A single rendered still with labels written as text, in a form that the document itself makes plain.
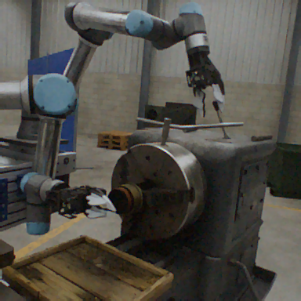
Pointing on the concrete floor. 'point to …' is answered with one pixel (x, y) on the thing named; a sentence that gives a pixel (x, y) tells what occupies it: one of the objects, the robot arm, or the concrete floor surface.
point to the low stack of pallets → (114, 139)
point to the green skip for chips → (285, 171)
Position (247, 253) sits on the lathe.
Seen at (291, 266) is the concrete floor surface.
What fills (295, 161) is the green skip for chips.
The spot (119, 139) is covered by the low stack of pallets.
